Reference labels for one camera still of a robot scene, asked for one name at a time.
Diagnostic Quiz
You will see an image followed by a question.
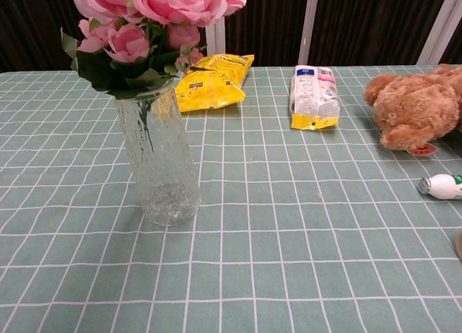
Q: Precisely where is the white and yellow snack packet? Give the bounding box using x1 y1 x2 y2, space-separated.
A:
290 64 341 130

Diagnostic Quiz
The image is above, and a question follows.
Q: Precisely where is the green checked tablecloth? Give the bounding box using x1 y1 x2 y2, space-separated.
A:
0 63 462 333

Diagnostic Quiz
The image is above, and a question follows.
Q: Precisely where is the white upright frame post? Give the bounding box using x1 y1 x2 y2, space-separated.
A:
214 15 227 56
204 24 217 59

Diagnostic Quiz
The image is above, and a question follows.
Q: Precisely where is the brown plush teddy bear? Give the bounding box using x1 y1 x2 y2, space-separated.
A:
363 63 462 157

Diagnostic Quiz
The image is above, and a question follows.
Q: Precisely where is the dark brown pleated curtain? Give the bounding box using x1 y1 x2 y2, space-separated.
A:
0 0 462 74

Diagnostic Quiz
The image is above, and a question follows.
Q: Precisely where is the white slanted frame post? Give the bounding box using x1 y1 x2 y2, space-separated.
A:
417 0 462 66
298 0 321 67

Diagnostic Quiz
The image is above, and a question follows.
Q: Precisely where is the textured clear glass vase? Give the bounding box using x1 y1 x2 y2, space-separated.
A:
114 80 201 228

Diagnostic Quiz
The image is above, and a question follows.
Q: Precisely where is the pink artificial flower bouquet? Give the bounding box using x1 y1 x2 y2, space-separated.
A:
60 0 248 154

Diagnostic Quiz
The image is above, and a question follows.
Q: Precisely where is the white and green bottle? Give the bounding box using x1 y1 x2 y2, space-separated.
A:
418 173 462 201

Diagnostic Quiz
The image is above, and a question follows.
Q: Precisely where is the yellow snack bag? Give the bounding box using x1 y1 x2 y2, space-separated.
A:
174 53 256 113

